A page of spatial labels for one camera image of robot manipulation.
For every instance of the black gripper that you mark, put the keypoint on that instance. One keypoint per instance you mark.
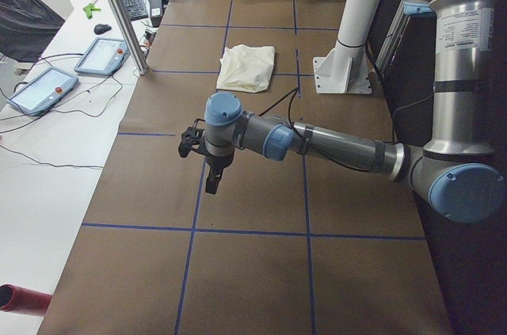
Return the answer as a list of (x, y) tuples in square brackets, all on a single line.
[(219, 161)]

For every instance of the cream long-sleeve printed shirt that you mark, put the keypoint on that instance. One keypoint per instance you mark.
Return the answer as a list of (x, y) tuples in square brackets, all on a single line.
[(246, 69)]

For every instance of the far teach pendant tablet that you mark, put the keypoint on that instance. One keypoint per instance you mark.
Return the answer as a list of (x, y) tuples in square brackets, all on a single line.
[(103, 57)]

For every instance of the teach pendant tablet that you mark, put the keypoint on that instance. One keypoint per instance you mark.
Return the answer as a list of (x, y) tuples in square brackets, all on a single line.
[(103, 57), (43, 92)]

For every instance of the small black box with label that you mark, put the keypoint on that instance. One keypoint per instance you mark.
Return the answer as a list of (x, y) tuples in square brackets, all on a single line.
[(155, 12)]

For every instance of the black computer mouse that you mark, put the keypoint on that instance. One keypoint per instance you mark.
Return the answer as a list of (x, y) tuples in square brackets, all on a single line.
[(100, 29)]

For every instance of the near teach pendant tablet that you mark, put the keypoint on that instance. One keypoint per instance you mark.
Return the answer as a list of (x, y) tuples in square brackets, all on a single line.
[(43, 92)]

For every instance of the black keyboard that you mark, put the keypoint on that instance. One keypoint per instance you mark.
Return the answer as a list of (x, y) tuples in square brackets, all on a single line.
[(135, 9)]

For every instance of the green plastic tool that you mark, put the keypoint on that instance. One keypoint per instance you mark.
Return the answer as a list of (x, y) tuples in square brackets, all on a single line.
[(90, 9)]

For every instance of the red cylinder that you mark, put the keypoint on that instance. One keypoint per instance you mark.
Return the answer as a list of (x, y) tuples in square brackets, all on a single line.
[(21, 300)]

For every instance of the seated person in black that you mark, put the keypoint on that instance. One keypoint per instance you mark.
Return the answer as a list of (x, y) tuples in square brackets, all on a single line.
[(27, 28)]

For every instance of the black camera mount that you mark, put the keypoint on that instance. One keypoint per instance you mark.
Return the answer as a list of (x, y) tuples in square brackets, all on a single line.
[(192, 140)]

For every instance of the white pedestal column with base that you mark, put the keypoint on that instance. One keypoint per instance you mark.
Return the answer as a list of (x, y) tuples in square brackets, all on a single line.
[(345, 68)]

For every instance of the aluminium frame post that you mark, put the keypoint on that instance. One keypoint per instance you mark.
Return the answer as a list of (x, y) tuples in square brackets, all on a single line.
[(129, 35)]

